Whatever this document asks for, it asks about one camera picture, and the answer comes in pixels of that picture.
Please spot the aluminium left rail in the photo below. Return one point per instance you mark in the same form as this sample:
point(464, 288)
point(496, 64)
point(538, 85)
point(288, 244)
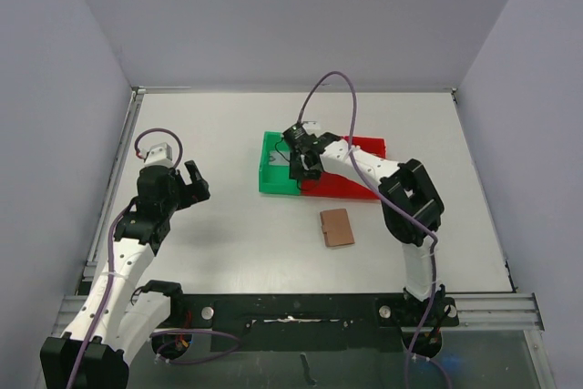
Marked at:
point(100, 235)

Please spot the red plastic bin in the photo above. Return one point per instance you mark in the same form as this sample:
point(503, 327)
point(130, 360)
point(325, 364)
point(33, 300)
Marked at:
point(335, 186)
point(368, 146)

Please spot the brown leather card holder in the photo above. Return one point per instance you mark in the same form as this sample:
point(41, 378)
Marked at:
point(336, 228)

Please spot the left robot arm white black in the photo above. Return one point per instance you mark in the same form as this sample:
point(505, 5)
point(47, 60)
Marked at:
point(96, 349)

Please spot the aluminium rail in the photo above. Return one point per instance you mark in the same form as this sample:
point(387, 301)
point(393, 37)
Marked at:
point(100, 235)
point(490, 311)

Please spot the green plastic bin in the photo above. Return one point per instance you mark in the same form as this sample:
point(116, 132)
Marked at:
point(275, 180)

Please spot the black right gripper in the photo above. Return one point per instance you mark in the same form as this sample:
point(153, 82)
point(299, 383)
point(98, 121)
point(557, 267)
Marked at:
point(300, 166)

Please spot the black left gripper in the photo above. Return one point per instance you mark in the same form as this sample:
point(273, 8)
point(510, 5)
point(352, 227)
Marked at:
point(192, 192)

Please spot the silver grey card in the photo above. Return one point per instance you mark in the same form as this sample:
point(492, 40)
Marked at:
point(279, 158)

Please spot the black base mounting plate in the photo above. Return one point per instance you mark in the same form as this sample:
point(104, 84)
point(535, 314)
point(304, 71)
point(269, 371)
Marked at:
point(302, 323)

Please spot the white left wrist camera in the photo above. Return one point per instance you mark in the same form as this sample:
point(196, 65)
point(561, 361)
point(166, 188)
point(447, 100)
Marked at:
point(159, 155)

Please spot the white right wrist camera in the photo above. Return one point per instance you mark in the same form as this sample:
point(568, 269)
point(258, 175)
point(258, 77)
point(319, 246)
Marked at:
point(311, 125)

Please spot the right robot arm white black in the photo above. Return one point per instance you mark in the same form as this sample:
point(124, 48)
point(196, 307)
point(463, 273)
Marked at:
point(412, 208)

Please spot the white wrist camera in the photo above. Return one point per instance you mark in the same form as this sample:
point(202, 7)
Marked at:
point(311, 125)
point(159, 155)

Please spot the aluminium front rail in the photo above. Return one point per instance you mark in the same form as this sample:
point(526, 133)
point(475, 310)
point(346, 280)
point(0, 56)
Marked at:
point(490, 311)

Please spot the red plastic middle bin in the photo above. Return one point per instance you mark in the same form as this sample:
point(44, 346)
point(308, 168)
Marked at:
point(335, 186)

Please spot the red plastic right bin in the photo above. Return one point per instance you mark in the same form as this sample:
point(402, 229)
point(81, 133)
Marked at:
point(368, 146)

